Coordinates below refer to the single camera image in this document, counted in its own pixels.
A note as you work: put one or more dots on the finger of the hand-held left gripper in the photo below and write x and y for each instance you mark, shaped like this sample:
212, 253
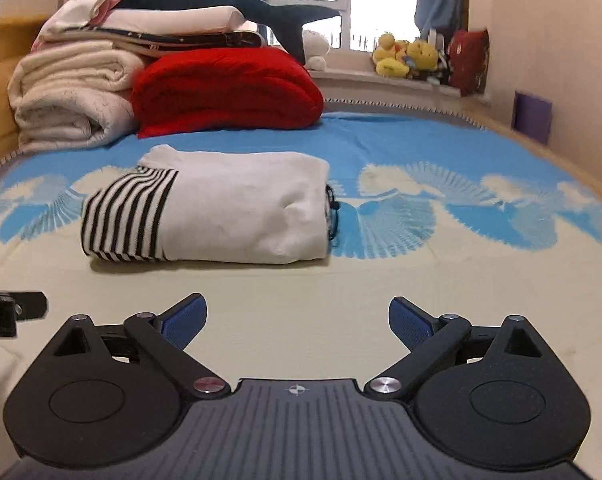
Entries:
31, 305

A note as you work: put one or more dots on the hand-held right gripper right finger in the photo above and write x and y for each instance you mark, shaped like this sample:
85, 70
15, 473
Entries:
410, 321

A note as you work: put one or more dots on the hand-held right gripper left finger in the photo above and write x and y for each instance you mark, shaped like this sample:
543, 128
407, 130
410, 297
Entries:
183, 321

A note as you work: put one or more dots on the black white striped hoodie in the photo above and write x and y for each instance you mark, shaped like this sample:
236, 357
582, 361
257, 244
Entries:
241, 205

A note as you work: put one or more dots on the blue printed bed blanket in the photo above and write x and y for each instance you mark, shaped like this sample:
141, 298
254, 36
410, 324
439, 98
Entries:
291, 285

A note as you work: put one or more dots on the cream folded quilt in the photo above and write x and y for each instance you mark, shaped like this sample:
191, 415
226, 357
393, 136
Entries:
71, 90

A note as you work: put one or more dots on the wooden bed headboard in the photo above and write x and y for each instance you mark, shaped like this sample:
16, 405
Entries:
1, 85

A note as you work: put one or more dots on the red folded blanket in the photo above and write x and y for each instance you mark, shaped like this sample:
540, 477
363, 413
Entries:
226, 90

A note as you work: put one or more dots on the purple box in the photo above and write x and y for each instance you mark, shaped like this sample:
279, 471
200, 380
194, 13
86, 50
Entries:
532, 117

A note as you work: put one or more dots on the yellow plush toy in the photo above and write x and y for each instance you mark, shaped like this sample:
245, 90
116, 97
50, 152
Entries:
388, 57
423, 55

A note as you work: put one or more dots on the dark red cushion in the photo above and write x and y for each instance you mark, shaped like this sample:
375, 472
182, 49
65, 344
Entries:
470, 62

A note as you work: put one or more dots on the white plush toy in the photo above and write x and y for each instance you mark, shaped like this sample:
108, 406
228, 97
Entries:
315, 47

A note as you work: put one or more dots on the pink white folded cloth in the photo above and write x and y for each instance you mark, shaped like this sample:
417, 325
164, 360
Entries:
76, 15

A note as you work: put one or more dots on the dark blue shark plush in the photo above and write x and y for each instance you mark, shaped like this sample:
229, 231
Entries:
196, 0

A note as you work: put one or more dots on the white framed window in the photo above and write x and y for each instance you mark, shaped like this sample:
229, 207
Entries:
376, 0

